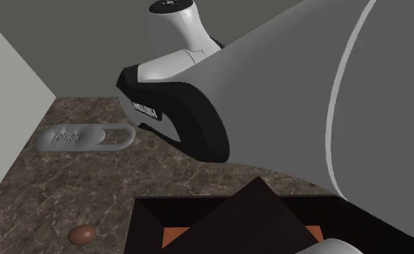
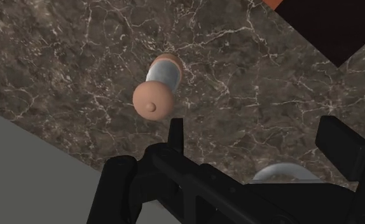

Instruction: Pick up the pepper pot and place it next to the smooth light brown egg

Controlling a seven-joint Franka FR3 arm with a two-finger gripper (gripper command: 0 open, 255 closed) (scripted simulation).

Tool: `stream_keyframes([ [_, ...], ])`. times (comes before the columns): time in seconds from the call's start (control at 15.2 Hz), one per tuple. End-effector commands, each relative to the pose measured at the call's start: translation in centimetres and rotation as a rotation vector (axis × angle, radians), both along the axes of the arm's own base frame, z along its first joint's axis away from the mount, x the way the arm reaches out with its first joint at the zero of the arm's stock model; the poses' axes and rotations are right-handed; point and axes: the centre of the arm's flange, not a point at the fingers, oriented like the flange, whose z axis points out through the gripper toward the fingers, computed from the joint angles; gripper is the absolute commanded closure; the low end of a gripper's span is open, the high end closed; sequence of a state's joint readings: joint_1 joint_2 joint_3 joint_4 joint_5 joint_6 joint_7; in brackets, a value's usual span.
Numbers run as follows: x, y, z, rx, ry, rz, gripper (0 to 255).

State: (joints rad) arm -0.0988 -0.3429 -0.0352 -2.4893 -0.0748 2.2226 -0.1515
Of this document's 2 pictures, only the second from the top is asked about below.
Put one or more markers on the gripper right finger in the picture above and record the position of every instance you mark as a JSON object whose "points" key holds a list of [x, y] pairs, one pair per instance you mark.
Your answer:
{"points": [[340, 142]]}

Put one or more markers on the wooden and silver pepper mill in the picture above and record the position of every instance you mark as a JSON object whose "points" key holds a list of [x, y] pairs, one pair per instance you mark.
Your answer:
{"points": [[153, 99]]}

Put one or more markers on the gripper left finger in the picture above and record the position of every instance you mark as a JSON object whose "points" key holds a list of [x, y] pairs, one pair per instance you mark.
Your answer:
{"points": [[170, 173]]}

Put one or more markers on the dark robot stand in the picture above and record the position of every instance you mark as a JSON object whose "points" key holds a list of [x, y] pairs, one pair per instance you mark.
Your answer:
{"points": [[331, 28]]}

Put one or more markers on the grey round bowl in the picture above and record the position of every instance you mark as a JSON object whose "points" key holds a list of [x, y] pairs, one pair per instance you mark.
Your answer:
{"points": [[281, 172]]}

